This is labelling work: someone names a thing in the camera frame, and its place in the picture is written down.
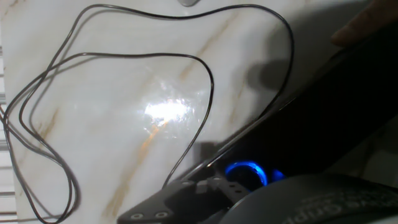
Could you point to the white power strip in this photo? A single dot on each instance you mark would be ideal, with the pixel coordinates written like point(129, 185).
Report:
point(188, 2)

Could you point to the marble pattern table sheet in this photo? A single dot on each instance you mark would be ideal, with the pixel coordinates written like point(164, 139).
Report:
point(109, 124)

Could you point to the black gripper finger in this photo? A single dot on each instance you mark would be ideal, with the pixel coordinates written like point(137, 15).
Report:
point(186, 199)

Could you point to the black speaker bar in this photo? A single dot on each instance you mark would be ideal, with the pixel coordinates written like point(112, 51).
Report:
point(311, 124)

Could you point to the person left hand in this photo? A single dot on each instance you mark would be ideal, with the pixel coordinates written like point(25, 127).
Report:
point(367, 21)

